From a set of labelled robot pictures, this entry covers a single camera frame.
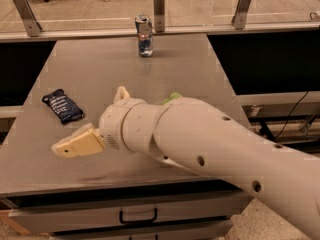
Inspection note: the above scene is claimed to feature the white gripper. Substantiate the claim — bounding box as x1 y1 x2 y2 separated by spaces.
51 86 145 158

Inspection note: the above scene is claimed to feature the dark blue rxbar wrapper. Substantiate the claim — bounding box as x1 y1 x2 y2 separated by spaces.
42 89 84 124

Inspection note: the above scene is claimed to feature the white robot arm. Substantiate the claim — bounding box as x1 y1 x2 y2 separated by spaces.
52 87 320 240

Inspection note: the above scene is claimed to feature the silver blue redbull can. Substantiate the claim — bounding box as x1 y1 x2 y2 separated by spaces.
135 14 153 57

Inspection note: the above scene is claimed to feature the green chip bag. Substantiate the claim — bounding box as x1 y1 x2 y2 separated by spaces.
161 92 183 105

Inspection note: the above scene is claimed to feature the grey upper drawer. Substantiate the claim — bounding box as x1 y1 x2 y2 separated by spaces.
9 191 252 233

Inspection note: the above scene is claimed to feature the grey drawer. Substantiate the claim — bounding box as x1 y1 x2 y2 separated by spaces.
49 220 233 240
9 191 252 233

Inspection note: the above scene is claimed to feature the grey lower drawer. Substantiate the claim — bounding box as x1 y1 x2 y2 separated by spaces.
49 220 233 240

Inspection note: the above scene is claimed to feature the black stand leg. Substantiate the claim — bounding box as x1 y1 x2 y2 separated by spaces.
259 121 276 141

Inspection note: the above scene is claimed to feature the left metal railing bracket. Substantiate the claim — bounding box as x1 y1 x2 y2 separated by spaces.
13 0 42 37

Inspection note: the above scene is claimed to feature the metal railing bracket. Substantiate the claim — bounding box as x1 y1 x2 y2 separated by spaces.
231 0 252 30
153 0 165 32
13 0 42 37

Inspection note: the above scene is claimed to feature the black upper drawer handle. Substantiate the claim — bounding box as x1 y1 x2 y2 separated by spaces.
118 208 158 225

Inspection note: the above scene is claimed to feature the middle metal railing bracket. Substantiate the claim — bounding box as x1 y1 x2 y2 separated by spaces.
153 0 165 32

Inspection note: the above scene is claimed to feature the right metal railing bracket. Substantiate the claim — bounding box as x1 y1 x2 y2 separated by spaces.
231 0 252 30

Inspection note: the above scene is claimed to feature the black floor cable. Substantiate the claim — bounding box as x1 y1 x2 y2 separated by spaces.
273 91 310 140

